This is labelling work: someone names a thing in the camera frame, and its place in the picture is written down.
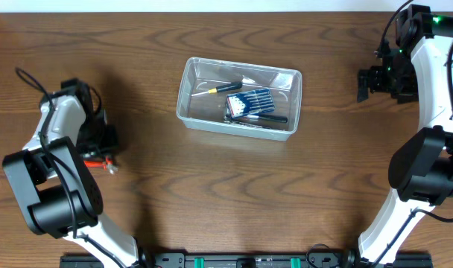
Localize red handled cutting pliers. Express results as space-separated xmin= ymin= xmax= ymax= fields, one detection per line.
xmin=83 ymin=156 xmax=118 ymax=174

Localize small hammer black handle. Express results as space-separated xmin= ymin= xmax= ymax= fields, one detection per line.
xmin=224 ymin=115 xmax=288 ymax=125

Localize precision screwdriver set case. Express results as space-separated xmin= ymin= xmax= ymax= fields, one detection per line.
xmin=226 ymin=89 xmax=276 ymax=118

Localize silver combination wrench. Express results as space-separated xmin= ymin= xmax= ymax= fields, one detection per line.
xmin=224 ymin=119 xmax=271 ymax=130

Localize yellow black screwdriver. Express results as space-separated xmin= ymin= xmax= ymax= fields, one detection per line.
xmin=193 ymin=82 xmax=243 ymax=97

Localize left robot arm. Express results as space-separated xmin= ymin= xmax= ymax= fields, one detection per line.
xmin=2 ymin=87 xmax=148 ymax=267

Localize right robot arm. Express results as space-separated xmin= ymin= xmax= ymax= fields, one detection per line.
xmin=343 ymin=4 xmax=453 ymax=267

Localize clear plastic container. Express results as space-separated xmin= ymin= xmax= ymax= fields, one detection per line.
xmin=177 ymin=57 xmax=302 ymax=141

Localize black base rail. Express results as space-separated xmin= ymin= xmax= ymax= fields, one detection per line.
xmin=59 ymin=249 xmax=434 ymax=268

